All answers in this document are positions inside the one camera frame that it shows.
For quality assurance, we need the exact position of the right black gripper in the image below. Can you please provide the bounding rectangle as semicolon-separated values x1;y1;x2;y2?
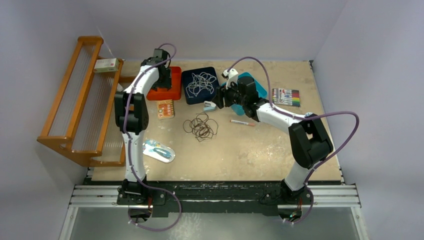
212;79;247;110

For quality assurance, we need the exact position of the white cable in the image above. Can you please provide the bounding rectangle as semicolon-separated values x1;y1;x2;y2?
190;71;213;89
195;72;220;97
184;81;203;99

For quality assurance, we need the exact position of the cable pile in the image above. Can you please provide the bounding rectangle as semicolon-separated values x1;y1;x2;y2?
182;112;220;143

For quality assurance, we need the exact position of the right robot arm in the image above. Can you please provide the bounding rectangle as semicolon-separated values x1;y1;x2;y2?
212;76;334;204

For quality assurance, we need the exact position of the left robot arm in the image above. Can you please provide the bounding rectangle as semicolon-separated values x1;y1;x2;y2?
114;47;171;205

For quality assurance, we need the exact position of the light blue stapler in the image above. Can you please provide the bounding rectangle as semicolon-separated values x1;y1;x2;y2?
202;101;217;113

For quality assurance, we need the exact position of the orange tray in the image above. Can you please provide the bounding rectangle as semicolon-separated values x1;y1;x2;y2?
146;66;182;101

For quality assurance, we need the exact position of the light blue tray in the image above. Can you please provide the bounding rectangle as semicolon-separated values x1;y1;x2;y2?
230;72;268;118

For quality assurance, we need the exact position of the dark blue tray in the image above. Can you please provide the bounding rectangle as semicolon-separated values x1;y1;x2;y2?
181;66;220;105

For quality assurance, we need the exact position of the orange notebook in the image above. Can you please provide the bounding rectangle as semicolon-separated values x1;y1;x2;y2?
157;99;175;120

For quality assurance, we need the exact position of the white red marker pen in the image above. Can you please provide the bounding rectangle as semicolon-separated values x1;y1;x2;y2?
230;119;256;127

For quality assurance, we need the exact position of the small white red box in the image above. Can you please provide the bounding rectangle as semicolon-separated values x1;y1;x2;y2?
93;58;119;73

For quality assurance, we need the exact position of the marker pen pack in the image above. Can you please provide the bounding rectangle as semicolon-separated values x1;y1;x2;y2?
272;88;300;107

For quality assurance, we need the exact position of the scissors blister pack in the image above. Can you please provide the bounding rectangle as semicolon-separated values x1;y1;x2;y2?
142;139;176;164

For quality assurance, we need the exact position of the wooden rack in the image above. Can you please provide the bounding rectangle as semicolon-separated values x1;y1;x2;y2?
37;36;125;167

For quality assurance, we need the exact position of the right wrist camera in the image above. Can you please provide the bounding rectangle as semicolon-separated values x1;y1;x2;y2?
222;68;239;89

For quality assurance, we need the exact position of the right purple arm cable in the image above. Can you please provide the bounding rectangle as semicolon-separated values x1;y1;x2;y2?
226;56;361;226

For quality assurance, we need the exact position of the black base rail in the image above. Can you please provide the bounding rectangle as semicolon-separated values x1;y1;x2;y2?
117;180;314;221

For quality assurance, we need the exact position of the aluminium frame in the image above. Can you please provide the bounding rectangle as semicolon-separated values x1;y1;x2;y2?
59;185;370;240

